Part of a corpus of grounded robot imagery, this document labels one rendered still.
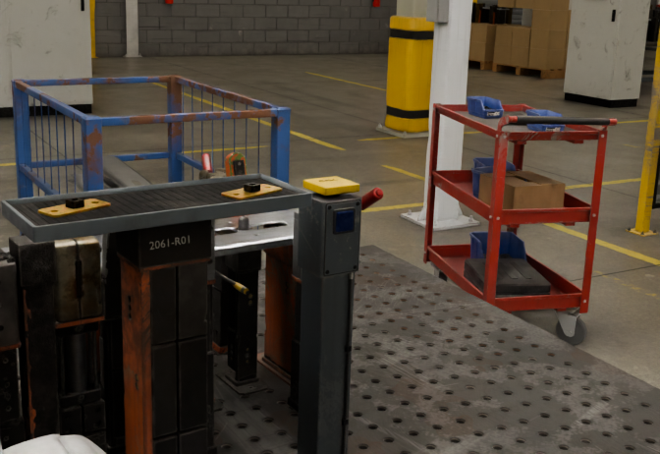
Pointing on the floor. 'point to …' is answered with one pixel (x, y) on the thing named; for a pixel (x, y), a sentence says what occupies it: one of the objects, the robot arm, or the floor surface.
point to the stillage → (92, 149)
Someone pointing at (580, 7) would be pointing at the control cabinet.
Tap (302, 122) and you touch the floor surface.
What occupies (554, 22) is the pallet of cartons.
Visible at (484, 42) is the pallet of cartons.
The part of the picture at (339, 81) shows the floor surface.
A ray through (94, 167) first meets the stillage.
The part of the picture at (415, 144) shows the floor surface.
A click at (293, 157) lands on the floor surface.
